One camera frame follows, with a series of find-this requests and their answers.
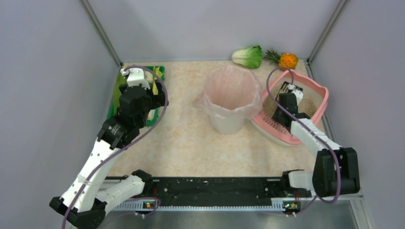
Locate toy napa cabbage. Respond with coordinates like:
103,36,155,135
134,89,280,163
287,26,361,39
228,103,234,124
231,45,263,69

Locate pink white litter box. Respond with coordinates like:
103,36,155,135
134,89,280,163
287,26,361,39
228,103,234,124
252,71,329,146

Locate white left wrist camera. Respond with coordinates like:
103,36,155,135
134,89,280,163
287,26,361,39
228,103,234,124
120,68,150,90

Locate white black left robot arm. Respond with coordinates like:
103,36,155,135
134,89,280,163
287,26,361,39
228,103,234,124
49,83,169,229

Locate black litter scoop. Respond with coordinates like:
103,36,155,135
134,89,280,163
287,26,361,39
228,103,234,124
279,81,296,93

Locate large green leaf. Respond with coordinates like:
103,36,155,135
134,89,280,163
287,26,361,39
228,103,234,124
113,73,127,113

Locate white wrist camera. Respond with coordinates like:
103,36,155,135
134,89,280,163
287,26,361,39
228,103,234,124
120,68,150,90
287,83,304,105

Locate white trash bin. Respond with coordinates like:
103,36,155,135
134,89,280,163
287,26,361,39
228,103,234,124
207,109,246,135

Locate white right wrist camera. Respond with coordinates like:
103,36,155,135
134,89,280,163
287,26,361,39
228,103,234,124
287,83,304,105

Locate pink plastic bin liner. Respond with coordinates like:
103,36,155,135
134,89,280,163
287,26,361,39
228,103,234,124
193,65,262,119

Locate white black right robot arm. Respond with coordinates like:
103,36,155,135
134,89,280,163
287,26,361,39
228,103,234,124
273,93,361,199

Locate orange toy pineapple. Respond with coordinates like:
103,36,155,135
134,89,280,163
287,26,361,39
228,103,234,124
264,48,298,71

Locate beige cat litter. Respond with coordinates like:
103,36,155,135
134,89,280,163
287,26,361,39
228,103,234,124
263,83,317,117

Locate green plastic tray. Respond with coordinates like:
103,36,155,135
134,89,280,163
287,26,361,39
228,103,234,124
107,65,166,127

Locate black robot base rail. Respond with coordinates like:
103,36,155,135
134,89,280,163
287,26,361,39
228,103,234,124
110,176,312,209

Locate white green toy celery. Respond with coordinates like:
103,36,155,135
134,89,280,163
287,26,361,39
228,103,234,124
147,66,163,119

